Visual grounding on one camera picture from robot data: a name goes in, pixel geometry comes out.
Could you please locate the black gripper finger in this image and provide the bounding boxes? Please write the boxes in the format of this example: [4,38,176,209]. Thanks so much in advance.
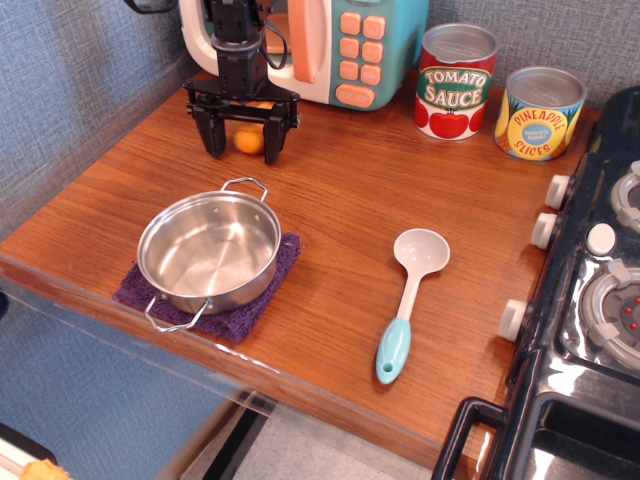
[263,119,290,165]
[192,107,226,158]

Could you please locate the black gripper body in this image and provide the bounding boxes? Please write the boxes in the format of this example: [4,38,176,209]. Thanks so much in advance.
[184,39,300,128]

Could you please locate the orange plush hot dog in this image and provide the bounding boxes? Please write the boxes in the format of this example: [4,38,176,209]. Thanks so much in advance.
[233,122,265,155]

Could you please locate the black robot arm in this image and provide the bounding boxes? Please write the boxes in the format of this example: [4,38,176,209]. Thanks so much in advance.
[178,1,299,165]

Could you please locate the stainless steel pot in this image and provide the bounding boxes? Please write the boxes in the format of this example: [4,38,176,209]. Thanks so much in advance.
[137,177,282,333]

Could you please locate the teal toy microwave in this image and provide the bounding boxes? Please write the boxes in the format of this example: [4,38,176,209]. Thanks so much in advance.
[178,0,431,111]

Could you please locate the tomato sauce can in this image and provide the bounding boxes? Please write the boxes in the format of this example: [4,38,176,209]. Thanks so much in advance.
[414,23,499,141]

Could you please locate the purple cloth mat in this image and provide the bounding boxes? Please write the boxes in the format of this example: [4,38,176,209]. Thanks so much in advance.
[113,232,302,344]

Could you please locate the pineapple slices can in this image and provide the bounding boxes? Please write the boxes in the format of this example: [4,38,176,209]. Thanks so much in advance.
[494,66,587,162]

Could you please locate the black toy stove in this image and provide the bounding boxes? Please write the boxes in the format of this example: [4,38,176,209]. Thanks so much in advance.
[433,87,639,479]

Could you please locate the black braided cable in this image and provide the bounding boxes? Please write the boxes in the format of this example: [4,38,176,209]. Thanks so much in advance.
[122,0,181,15]

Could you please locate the white spoon with teal handle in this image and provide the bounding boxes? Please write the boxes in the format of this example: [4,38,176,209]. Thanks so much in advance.
[375,228,450,385]

